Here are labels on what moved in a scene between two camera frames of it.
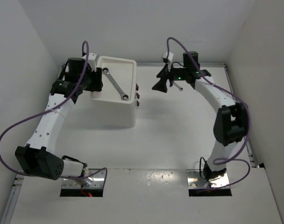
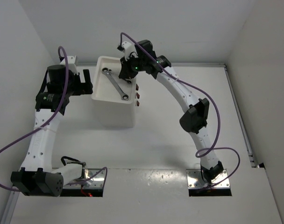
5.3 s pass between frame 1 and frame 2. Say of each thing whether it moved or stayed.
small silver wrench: moved
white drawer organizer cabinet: stayed
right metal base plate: stayed
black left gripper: moved
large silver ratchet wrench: stayed
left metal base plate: stayed
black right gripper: moved
